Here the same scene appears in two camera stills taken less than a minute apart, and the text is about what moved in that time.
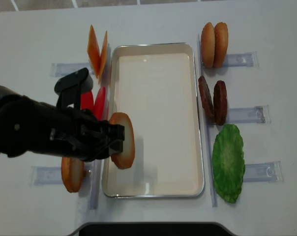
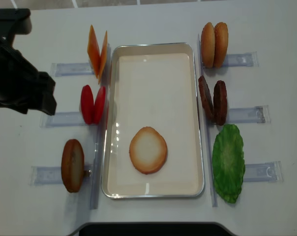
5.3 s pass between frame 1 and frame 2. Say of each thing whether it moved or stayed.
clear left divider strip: stayed
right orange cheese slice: stayed
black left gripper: moved
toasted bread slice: moved
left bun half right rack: stayed
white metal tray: stayed
